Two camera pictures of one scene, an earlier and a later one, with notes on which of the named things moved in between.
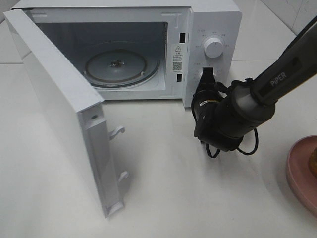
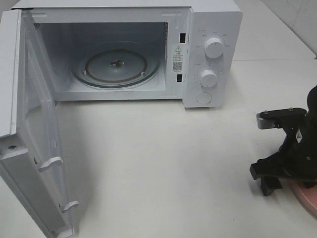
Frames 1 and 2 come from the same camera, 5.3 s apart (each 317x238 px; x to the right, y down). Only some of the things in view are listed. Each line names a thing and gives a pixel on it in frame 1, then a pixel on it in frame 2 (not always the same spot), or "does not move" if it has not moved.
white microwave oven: [76, 107] to [29, 161]
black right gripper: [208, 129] to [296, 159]
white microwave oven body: [143, 50] does not move
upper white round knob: [213, 47] does not move
